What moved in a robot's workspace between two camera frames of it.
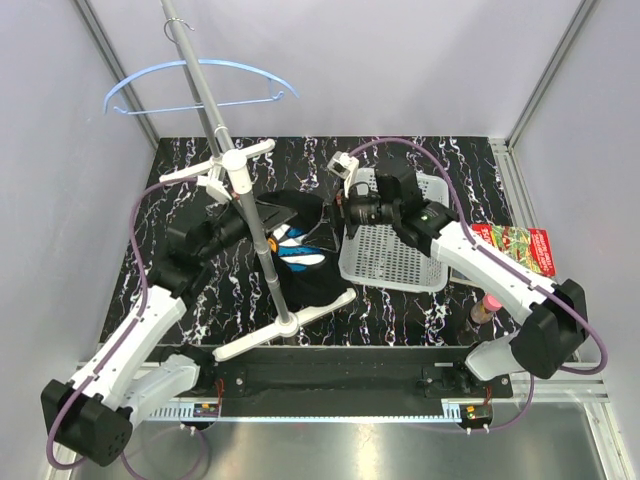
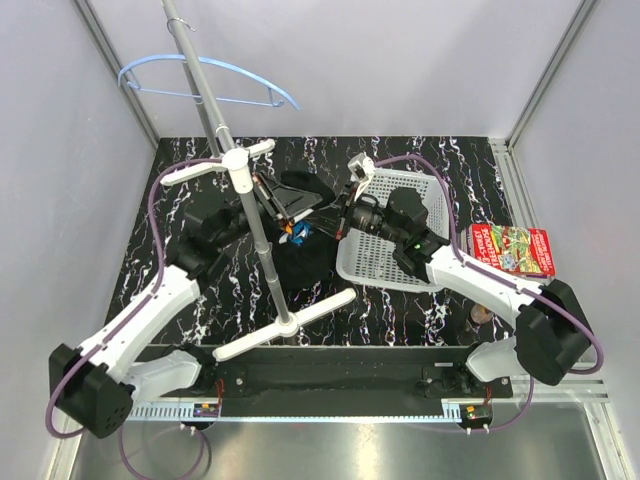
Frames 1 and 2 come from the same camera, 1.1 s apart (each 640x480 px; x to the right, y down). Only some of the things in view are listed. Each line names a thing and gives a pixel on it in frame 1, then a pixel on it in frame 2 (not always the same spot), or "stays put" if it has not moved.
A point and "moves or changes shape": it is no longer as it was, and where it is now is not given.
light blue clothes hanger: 273,81 moves or changes shape
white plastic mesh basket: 376,256 stays put
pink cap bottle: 481,311 stays put
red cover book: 527,246 stays put
